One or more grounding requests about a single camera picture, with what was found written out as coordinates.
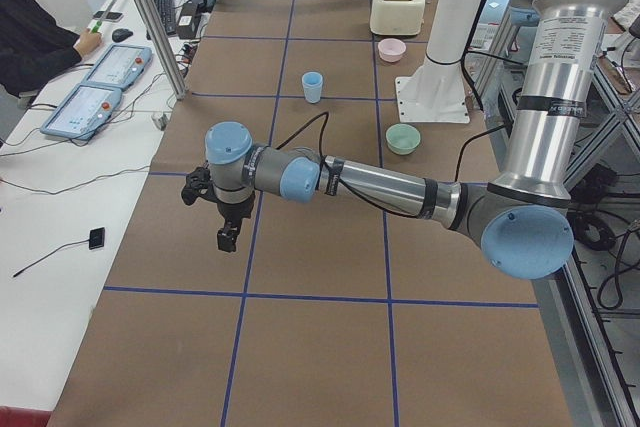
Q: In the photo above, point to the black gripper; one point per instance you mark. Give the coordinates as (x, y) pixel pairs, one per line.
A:
(234, 208)

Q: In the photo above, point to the light blue cup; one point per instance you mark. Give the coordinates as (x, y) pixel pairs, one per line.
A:
(312, 84)

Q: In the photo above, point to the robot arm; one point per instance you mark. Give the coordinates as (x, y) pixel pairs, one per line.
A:
(517, 220)

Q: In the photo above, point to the person's hand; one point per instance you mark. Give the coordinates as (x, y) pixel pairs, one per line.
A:
(87, 42)

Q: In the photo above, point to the small black square device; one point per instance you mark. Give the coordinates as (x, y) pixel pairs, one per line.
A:
(96, 238)

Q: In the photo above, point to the small metal clamp block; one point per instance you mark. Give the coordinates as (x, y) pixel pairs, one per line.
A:
(160, 120)

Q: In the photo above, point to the lower teach pendant tablet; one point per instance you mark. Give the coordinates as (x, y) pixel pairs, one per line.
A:
(82, 112)

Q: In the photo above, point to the teach pendant tablet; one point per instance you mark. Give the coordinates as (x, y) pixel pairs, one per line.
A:
(82, 112)
(119, 66)

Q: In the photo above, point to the green plastic bowl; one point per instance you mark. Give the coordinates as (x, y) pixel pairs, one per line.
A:
(402, 139)

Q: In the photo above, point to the upper teach pendant tablet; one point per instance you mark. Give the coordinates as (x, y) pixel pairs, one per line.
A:
(119, 66)

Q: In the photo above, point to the black computer mouse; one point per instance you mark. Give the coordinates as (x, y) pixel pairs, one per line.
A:
(121, 34)

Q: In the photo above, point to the black keyboard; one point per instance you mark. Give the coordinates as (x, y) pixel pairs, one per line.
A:
(167, 14)

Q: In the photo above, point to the green marker pen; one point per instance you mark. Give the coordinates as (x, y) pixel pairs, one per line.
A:
(97, 25)

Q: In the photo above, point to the smartphone on desk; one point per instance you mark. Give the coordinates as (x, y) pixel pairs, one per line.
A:
(111, 16)

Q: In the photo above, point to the pink plastic bowl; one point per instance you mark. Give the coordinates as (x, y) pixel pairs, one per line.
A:
(391, 50)

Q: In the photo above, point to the cream white toaster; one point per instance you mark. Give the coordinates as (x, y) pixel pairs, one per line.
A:
(396, 18)

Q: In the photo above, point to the seated person in black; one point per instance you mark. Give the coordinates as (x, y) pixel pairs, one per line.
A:
(34, 48)

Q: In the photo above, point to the aluminium frame post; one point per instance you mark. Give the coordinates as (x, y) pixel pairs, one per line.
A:
(163, 50)

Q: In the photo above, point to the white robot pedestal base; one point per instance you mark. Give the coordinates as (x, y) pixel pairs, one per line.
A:
(435, 92)

